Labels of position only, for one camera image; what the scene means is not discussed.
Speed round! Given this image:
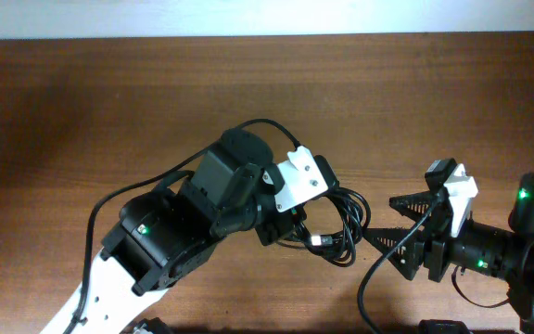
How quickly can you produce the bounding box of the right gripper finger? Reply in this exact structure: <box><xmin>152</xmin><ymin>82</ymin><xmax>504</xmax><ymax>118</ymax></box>
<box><xmin>388</xmin><ymin>191</ymin><xmax>436</xmax><ymax>222</ymax></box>
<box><xmin>365</xmin><ymin>227</ymin><xmax>423</xmax><ymax>280</ymax></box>

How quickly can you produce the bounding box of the black usb cable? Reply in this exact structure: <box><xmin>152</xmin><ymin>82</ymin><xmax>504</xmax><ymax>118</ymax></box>
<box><xmin>277</xmin><ymin>186</ymin><xmax>372</xmax><ymax>268</ymax></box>

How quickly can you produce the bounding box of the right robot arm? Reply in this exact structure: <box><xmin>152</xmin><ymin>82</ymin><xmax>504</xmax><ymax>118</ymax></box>
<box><xmin>365</xmin><ymin>173</ymin><xmax>534</xmax><ymax>333</ymax></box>

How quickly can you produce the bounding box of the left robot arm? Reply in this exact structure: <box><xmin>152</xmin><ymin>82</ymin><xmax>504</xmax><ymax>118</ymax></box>
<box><xmin>43</xmin><ymin>127</ymin><xmax>328</xmax><ymax>333</ymax></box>

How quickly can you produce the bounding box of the thin black wire loop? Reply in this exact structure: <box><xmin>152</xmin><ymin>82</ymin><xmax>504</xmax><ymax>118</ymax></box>
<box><xmin>450</xmin><ymin>265</ymin><xmax>512</xmax><ymax>309</ymax></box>

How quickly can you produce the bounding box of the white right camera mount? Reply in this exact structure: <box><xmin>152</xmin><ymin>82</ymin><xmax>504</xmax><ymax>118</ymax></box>
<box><xmin>444</xmin><ymin>163</ymin><xmax>478</xmax><ymax>238</ymax></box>

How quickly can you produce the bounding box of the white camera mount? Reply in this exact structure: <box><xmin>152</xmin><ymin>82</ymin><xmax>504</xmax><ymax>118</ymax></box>
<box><xmin>444</xmin><ymin>163</ymin><xmax>478</xmax><ymax>238</ymax></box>
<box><xmin>274</xmin><ymin>146</ymin><xmax>328</xmax><ymax>212</ymax></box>

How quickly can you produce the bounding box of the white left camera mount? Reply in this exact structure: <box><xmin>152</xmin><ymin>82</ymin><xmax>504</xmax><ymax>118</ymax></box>
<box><xmin>274</xmin><ymin>146</ymin><xmax>328</xmax><ymax>212</ymax></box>

